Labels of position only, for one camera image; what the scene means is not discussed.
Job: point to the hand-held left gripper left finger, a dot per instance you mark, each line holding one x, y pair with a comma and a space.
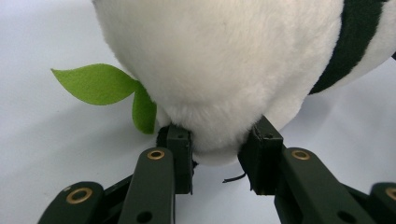
155, 180

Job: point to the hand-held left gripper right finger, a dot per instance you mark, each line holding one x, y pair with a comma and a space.
280, 174

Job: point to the panda plush toy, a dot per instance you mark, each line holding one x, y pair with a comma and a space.
218, 62

